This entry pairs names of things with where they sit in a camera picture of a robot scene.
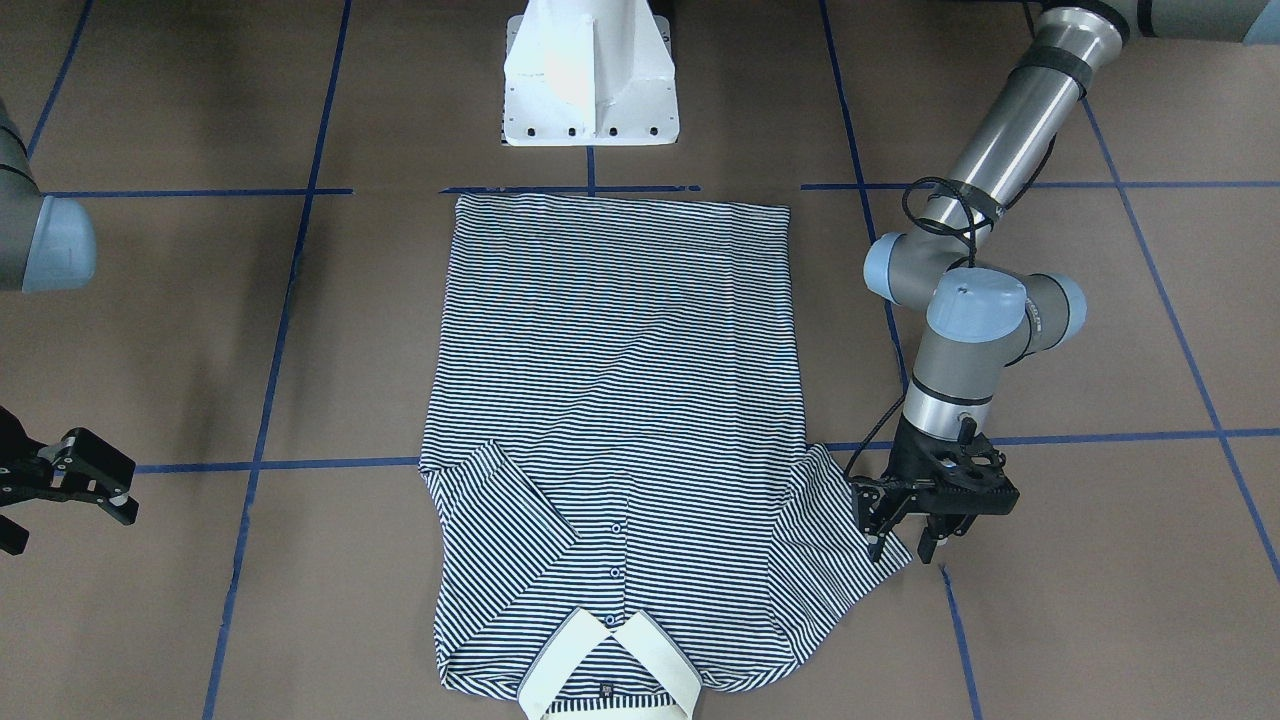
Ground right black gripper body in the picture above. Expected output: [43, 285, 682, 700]
[1, 407, 61, 507]

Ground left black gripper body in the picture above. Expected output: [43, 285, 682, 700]
[884, 415, 1020, 516]

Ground striped polo shirt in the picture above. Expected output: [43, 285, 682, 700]
[419, 193, 913, 719]

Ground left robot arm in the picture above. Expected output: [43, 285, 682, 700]
[852, 1, 1277, 562]

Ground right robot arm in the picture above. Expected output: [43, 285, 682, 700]
[1, 108, 140, 527]

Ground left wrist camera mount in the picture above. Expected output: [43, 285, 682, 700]
[924, 414, 1007, 493]

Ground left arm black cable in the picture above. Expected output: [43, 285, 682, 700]
[844, 176, 1001, 480]

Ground white pedestal column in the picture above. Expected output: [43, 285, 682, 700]
[500, 1, 681, 147]

